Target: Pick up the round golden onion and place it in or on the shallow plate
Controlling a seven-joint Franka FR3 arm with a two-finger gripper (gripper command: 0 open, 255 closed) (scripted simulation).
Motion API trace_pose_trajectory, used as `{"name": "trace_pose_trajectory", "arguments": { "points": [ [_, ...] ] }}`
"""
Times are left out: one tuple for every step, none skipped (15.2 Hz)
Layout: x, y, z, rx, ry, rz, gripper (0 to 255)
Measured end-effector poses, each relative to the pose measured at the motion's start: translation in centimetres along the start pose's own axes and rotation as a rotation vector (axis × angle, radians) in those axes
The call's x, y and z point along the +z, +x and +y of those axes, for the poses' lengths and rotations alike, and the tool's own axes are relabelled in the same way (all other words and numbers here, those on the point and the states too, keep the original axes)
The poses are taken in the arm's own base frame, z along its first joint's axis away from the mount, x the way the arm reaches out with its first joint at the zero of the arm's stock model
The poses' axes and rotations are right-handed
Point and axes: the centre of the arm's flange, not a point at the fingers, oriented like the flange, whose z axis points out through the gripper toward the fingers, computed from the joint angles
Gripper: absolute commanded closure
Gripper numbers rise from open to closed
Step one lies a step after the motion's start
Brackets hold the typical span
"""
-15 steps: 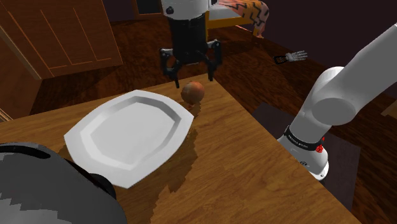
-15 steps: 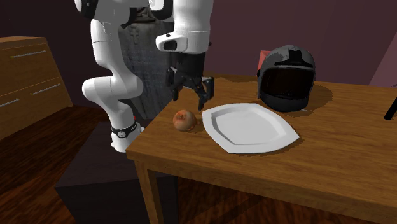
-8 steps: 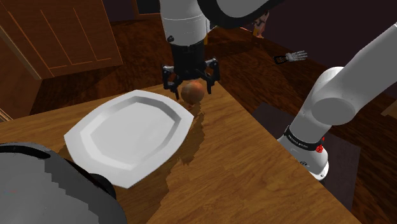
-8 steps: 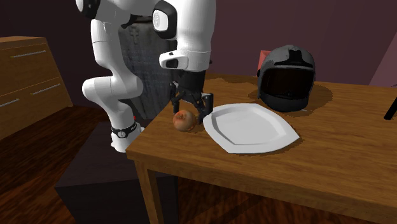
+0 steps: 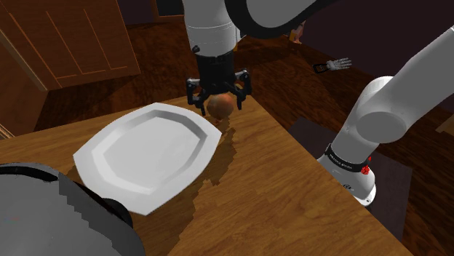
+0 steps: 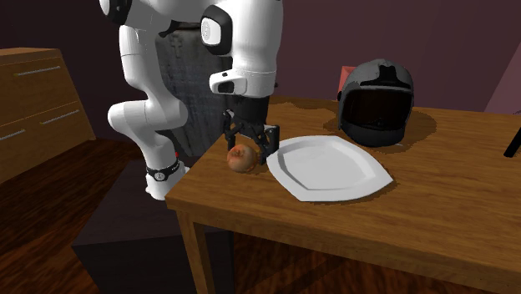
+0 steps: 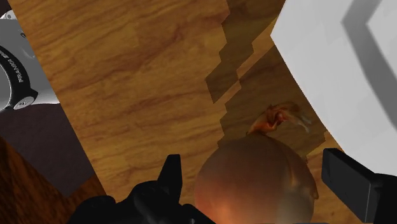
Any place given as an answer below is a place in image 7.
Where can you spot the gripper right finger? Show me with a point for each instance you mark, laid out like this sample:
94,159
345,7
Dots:
356,186

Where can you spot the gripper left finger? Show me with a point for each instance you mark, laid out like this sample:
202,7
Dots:
169,186

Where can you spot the brown onion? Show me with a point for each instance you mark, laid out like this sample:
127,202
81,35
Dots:
257,180

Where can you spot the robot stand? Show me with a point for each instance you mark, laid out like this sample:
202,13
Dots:
40,139

